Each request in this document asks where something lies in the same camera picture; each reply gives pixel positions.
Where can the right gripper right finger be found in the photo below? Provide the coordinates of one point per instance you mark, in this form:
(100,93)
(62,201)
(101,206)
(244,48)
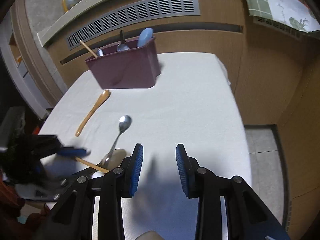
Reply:
(201,183)

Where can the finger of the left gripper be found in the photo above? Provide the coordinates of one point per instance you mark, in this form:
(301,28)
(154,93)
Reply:
(73,152)

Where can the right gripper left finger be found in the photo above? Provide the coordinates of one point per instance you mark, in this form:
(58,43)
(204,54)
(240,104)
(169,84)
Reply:
(121,182)

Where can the grey round spoon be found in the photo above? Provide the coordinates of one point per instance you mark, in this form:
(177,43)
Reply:
(112,159)

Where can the wooden chopstick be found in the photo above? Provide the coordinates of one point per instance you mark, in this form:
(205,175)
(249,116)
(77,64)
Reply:
(89,49)
(91,165)

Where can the silver metal spoon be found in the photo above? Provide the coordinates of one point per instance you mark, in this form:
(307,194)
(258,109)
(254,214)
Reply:
(124,124)

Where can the black handled utensil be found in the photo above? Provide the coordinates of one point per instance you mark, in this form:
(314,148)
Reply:
(122,46)

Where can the metal spatula thin handle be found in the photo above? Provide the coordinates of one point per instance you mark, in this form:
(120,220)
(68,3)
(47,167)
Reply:
(100,52)

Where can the wooden spoon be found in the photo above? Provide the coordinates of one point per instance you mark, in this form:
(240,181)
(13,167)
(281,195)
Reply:
(102,98)

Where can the white tablecloth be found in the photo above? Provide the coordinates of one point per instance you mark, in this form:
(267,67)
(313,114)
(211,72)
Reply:
(191,104)

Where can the maroon utensil holder box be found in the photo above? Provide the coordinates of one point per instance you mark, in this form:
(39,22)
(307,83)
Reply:
(137,67)

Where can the light blue spoon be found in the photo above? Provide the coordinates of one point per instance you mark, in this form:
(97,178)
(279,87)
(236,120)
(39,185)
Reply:
(144,37)

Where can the grey ventilation grille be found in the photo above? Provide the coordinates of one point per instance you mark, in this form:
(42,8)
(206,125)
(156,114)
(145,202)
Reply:
(133,13)

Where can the green patterned cloth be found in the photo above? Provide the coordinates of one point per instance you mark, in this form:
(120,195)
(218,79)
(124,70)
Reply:
(291,13)

